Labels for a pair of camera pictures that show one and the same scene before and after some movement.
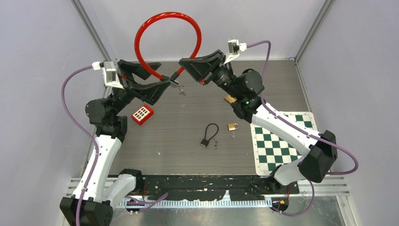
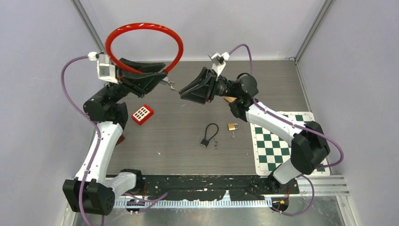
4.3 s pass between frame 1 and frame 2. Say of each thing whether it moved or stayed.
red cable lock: moved
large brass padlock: stayed
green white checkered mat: stayed
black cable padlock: stayed
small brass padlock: stayed
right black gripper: moved
